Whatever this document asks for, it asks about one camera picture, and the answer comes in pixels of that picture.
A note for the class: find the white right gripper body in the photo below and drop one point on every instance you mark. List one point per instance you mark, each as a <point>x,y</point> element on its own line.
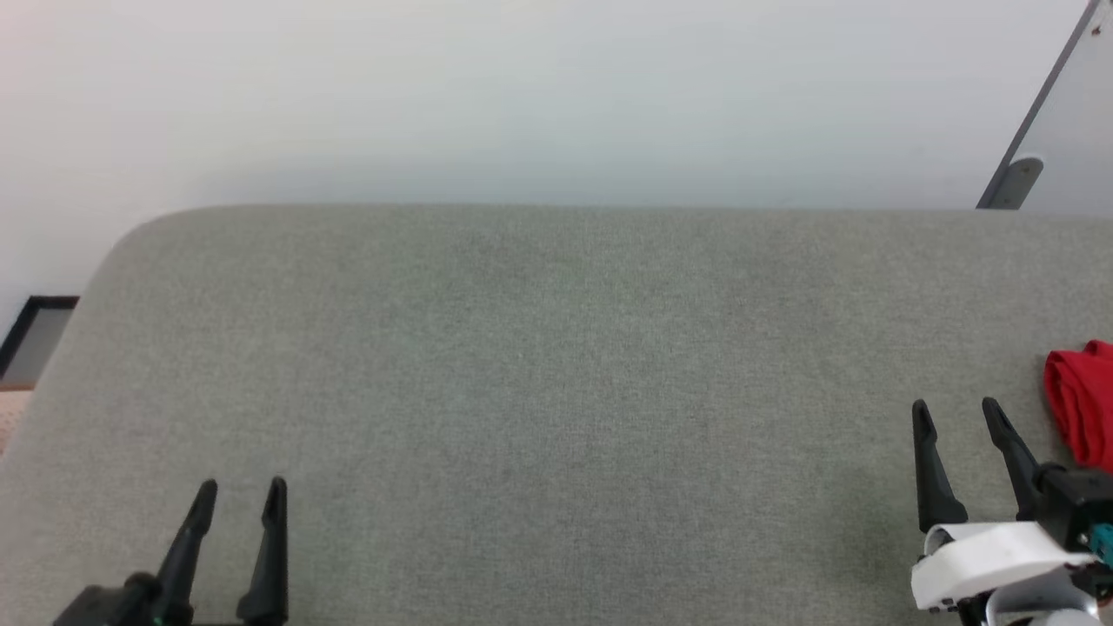
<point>991,561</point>

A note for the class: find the grey whiteboard stand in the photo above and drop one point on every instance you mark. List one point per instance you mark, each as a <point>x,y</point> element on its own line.
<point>1078,130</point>

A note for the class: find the red garment with white trim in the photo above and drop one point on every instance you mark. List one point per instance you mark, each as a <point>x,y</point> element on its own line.
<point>1087,409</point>

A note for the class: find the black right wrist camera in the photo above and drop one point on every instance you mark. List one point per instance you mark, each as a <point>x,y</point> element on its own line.
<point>1078,500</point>

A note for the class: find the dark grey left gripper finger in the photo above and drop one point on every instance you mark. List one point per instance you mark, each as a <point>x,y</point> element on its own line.
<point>271,565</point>
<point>187,556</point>

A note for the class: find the black framed grey panel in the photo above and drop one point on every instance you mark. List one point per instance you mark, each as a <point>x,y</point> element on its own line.
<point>39,343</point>

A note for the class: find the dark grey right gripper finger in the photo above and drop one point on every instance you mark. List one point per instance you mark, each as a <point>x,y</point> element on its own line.
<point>935,487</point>
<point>1017,461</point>

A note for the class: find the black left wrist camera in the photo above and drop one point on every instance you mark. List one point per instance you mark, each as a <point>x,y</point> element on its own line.
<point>104,609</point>

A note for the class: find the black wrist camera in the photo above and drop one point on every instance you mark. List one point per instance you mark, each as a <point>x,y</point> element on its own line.
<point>1078,500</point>
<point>104,609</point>

